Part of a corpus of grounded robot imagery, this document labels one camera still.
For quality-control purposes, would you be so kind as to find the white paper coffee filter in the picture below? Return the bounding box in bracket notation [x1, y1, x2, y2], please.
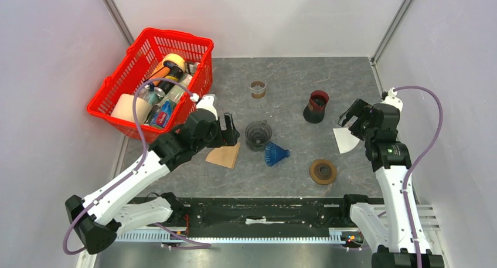
[333, 127, 360, 154]

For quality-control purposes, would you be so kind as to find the blue ribbed dripper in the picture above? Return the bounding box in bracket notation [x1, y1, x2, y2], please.
[264, 142, 290, 167]

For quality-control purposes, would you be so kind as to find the brown wooden ring holder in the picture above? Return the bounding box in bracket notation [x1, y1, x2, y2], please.
[309, 159, 337, 185]

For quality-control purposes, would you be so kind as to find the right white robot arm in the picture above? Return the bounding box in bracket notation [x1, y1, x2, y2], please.
[338, 98, 445, 267]

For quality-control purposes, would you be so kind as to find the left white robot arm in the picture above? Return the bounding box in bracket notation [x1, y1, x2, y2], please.
[63, 108, 240, 255]

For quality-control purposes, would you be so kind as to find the brown paper coffee filter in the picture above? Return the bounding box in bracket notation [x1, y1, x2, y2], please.
[205, 143, 241, 169]

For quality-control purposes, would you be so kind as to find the grey transparent dripper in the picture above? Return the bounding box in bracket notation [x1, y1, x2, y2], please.
[245, 120, 272, 152]

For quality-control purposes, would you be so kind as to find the black red carafe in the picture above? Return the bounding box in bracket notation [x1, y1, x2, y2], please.
[303, 90, 329, 124]

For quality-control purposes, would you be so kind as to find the small glass with brown band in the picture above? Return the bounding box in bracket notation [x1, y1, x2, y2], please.
[249, 80, 267, 99]

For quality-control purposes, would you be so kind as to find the clear plastic bottle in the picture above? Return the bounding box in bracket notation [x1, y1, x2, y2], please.
[161, 73, 192, 107]

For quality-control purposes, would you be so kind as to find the orange black bottle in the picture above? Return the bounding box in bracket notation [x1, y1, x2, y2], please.
[148, 61, 183, 87]

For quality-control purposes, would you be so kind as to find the yellow tape roll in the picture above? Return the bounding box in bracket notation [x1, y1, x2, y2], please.
[161, 53, 185, 72]

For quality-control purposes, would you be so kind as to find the red plastic basket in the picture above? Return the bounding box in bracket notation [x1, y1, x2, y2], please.
[87, 28, 215, 139]

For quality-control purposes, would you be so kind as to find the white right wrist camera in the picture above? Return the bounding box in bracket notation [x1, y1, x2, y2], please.
[381, 87, 403, 112]

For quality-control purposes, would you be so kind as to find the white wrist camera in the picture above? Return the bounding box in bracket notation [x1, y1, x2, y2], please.
[189, 93, 219, 120]
[381, 87, 403, 112]

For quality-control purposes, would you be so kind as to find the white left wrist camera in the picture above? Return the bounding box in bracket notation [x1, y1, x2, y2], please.
[189, 93, 219, 120]

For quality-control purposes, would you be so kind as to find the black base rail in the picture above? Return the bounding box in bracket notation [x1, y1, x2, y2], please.
[128, 196, 418, 240]

